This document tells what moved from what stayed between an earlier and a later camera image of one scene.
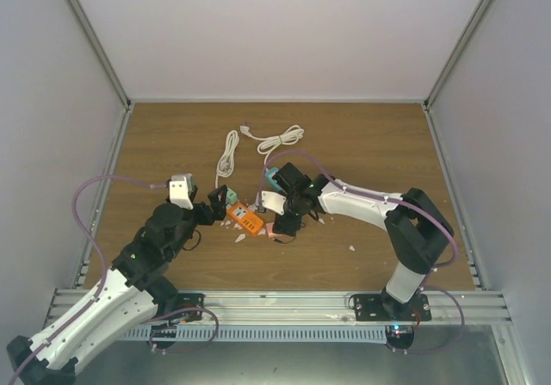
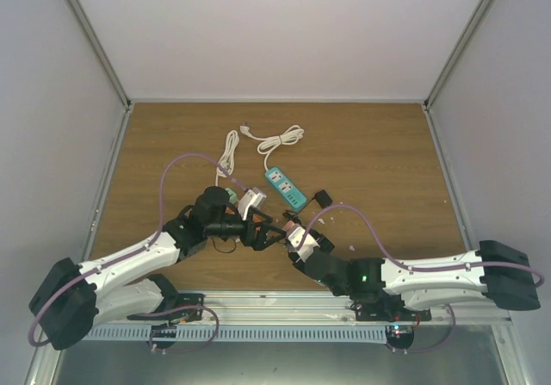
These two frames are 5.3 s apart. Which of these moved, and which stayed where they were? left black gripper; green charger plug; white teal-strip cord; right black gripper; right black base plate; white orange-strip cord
Moved: left black gripper; right black gripper
Stayed: white teal-strip cord; green charger plug; right black base plate; white orange-strip cord
